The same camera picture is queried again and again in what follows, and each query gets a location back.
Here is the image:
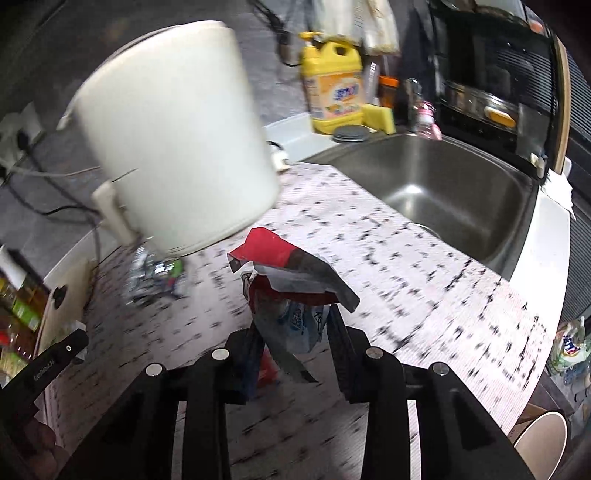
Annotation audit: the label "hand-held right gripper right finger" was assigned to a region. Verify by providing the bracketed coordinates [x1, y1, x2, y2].
[323, 307, 537, 480]

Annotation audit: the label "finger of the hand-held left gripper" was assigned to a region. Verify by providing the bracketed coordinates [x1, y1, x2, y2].
[50, 328, 90, 366]

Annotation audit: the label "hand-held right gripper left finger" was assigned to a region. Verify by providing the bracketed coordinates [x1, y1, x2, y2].
[69, 323, 269, 480]

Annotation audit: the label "red grey printed wrapper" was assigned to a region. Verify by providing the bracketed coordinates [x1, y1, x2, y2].
[228, 227, 362, 387]

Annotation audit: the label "person's left hand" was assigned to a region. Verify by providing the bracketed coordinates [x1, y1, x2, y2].
[14, 416, 71, 480]

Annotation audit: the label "row of seasoning bottles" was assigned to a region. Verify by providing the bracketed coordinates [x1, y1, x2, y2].
[0, 248, 52, 385]

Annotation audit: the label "clear plastic wrapper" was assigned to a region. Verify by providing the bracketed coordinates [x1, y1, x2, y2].
[124, 237, 188, 306]

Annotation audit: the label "stainless steel sink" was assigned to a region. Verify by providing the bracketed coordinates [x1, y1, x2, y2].
[304, 132, 542, 279]

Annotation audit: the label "brown cardboard box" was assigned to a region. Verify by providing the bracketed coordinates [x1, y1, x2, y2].
[507, 401, 544, 440]

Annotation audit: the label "white plug adapter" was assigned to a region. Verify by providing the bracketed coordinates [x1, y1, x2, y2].
[267, 140, 293, 173]

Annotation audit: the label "metal sink stopper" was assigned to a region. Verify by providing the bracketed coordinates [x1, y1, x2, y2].
[332, 125, 372, 143]

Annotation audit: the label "white round bin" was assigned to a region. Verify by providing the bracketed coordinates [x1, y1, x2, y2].
[513, 410, 570, 480]

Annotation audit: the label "cream electric kettle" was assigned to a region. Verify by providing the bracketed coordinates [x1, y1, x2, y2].
[57, 20, 283, 260]

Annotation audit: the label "colourful plastic bag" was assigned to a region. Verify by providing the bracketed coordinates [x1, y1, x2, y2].
[546, 315, 591, 394]

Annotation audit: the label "yellow sponge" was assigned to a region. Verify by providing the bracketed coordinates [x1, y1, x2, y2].
[361, 103, 397, 136]

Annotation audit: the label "small pink bottle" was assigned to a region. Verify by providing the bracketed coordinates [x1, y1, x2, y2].
[415, 102, 443, 140]

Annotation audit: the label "metal faucet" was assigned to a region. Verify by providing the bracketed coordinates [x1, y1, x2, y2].
[403, 78, 424, 128]

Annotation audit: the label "orange capped container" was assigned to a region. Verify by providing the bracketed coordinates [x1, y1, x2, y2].
[378, 76, 400, 108]

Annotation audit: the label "yellow detergent bottle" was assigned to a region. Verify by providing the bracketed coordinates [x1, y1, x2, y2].
[298, 31, 366, 136]

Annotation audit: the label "white cloth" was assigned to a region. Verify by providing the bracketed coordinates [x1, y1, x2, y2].
[539, 158, 579, 219]

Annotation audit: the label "black dish rack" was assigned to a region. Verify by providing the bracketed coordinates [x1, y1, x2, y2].
[426, 0, 563, 180]

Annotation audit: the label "hanging plastic bags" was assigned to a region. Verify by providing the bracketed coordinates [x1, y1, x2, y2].
[359, 0, 401, 55]

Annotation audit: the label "black cable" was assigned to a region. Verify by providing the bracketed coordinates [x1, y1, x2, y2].
[25, 141, 105, 266]

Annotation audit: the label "white cable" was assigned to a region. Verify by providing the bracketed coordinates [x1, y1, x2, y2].
[0, 156, 139, 181]

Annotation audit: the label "wall power outlet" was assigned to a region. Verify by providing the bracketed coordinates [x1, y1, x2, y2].
[0, 100, 45, 182]

